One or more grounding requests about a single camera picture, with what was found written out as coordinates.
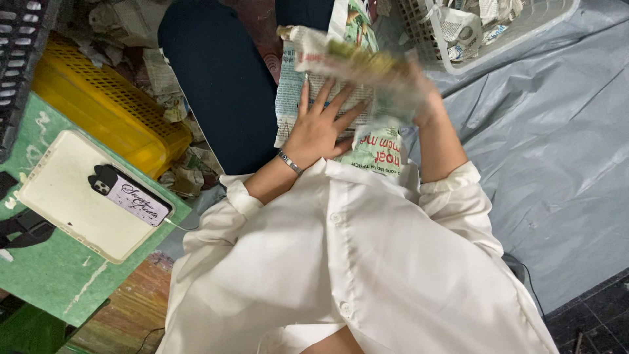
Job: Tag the newspaper sheet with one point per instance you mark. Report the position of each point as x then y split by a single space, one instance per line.
290 93

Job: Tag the dark navy trousers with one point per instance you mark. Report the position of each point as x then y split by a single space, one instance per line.
221 78

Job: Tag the green table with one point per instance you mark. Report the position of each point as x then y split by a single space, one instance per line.
44 275

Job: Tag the white button shirt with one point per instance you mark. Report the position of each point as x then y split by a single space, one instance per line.
354 255

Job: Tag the grey plastic sheet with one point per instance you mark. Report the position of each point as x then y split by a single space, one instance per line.
540 147

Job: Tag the newspaper bundles heap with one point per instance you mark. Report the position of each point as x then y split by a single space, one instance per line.
464 29

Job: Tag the person's right hand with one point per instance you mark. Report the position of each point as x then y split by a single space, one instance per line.
426 101

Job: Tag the person's right fingers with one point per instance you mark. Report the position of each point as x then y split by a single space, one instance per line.
403 93

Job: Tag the person's left hand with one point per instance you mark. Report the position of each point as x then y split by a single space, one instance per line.
314 135

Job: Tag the phone with black-white case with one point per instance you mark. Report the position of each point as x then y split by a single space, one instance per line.
132 196

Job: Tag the yellow plastic crate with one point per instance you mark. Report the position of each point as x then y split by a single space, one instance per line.
108 108

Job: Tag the white plastic basket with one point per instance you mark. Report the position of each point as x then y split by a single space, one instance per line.
516 34

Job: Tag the black plastic crate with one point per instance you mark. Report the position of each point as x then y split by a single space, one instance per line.
17 64

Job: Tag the newspaper-wrapped bundle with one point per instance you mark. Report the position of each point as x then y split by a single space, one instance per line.
344 54

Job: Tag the white tablet case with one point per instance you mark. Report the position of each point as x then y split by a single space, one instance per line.
64 196

